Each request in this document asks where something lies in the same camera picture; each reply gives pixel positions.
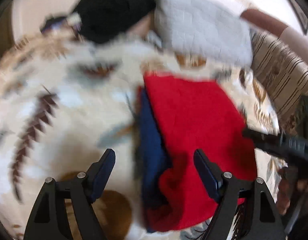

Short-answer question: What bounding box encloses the brown pink bolster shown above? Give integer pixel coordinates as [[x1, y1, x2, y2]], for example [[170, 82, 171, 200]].
[[240, 8, 308, 65]]

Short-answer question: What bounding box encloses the grey quilted pillow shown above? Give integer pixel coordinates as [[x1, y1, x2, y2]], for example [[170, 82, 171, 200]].
[[155, 0, 253, 67]]

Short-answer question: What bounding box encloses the striped brown headboard cushion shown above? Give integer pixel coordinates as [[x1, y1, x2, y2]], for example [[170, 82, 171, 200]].
[[251, 30, 308, 135]]

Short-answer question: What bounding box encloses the red and blue knit sweater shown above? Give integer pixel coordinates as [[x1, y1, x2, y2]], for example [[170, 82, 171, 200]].
[[139, 74, 257, 232]]

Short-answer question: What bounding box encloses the small purple clothes pile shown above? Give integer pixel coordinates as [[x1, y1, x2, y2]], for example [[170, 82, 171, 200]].
[[40, 12, 82, 34]]

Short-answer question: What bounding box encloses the leaf pattern fleece blanket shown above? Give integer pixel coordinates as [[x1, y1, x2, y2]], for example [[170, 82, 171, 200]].
[[0, 34, 279, 239]]

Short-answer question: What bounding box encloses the person right hand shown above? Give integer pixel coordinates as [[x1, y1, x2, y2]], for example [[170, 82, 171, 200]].
[[276, 167, 308, 216]]

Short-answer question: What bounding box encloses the black garment pile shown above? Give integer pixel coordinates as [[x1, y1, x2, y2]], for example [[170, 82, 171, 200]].
[[69, 0, 156, 44]]

